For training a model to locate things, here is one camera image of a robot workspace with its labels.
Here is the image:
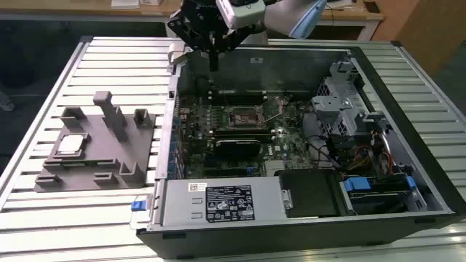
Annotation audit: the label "green motherboard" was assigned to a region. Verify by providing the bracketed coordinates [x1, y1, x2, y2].
[176, 91, 319, 180]

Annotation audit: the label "black PC case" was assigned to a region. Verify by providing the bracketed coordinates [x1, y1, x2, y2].
[134, 40, 466, 260]

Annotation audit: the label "white furniture foot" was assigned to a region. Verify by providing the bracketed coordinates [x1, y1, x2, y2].
[0, 90, 16, 111]

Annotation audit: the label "large white box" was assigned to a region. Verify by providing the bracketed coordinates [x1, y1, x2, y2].
[110, 0, 141, 9]

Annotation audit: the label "black disk bay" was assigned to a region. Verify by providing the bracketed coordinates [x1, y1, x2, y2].
[340, 174, 428, 218]

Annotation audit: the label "grey parts rack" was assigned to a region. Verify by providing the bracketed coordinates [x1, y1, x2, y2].
[33, 91, 157, 193]

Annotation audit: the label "green RAM stick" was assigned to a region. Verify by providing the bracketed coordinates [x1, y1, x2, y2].
[57, 160, 102, 167]

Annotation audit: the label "grey case handle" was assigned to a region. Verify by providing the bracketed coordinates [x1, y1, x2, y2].
[167, 43, 187, 74]

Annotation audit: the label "silver CPU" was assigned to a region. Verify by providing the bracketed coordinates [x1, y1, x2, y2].
[57, 133, 90, 155]

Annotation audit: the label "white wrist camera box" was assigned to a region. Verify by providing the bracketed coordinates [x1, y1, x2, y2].
[216, 0, 268, 29]

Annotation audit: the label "metal drive cage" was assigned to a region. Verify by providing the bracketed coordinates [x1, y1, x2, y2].
[311, 61, 387, 139]

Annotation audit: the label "RAM slot black clips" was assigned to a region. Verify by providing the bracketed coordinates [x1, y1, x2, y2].
[209, 99, 269, 104]

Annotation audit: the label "blue disk carrier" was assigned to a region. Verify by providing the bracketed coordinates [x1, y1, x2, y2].
[343, 176, 372, 194]

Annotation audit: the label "black expansion slot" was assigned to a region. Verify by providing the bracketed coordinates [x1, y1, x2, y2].
[203, 166, 255, 177]

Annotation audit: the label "black rating label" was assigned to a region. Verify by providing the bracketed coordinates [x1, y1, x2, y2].
[205, 184, 256, 222]

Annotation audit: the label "wooden cabinet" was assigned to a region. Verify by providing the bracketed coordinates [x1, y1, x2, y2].
[371, 0, 466, 79]

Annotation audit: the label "CPU socket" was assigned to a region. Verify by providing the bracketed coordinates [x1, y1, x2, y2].
[225, 105, 265, 129]

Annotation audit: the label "black fan shroud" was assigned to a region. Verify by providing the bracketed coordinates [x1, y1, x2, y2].
[275, 169, 349, 218]

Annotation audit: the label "silver power supply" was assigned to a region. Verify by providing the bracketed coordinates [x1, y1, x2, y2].
[159, 176, 288, 227]

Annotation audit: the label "silver shroud handle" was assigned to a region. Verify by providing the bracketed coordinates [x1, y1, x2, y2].
[279, 188, 293, 210]

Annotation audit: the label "red wire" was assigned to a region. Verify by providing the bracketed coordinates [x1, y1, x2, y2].
[384, 151, 396, 175]

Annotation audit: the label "wooden desk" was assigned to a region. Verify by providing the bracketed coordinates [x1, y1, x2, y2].
[0, 0, 386, 39]

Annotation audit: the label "silver finned heatsink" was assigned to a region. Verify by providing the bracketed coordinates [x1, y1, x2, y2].
[264, 160, 287, 177]

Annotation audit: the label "metal socket cover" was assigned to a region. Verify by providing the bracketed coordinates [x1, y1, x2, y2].
[259, 98, 285, 123]

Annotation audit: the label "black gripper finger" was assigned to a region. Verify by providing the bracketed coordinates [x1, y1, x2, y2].
[165, 16, 215, 72]
[213, 27, 248, 72]

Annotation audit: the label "orange wire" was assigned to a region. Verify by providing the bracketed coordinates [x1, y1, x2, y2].
[340, 146, 371, 175]

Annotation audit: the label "black graphics card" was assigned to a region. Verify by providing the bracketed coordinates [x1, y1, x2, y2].
[212, 139, 263, 159]

